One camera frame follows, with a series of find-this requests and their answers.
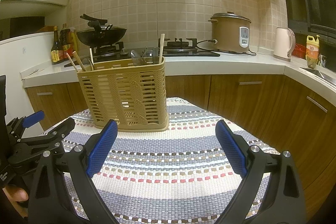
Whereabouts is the wooden chopstick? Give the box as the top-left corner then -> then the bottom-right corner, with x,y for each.
159,33 -> 165,63
66,53 -> 79,72
89,48 -> 95,71
73,51 -> 86,72

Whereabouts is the black plastic ladle spoon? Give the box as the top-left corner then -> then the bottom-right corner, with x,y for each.
130,50 -> 143,67

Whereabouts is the person's left hand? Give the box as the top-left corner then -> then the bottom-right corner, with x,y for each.
3,185 -> 29,218

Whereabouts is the dark soy sauce bottle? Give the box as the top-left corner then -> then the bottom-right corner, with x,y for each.
51,26 -> 64,65

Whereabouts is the tan plastic utensil basket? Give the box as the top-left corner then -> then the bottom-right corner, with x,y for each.
77,59 -> 169,132

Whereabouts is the red label sauce bottle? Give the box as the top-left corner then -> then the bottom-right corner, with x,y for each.
60,23 -> 74,60

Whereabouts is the yellow sauce bottle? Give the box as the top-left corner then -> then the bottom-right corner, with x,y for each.
70,27 -> 79,52

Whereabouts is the black gas stove top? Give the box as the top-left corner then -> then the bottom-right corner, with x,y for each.
63,37 -> 221,68

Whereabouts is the black wok with lid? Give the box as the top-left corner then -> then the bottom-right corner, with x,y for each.
76,14 -> 126,48

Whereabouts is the steel sink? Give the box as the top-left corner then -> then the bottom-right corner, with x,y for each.
300,67 -> 336,88

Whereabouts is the yellow oil bottle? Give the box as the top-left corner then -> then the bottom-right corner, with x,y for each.
305,35 -> 320,69

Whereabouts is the brown rice cooker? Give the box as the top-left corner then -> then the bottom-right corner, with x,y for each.
209,11 -> 251,54

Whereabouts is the black power cable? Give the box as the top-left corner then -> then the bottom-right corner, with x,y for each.
196,39 -> 257,57

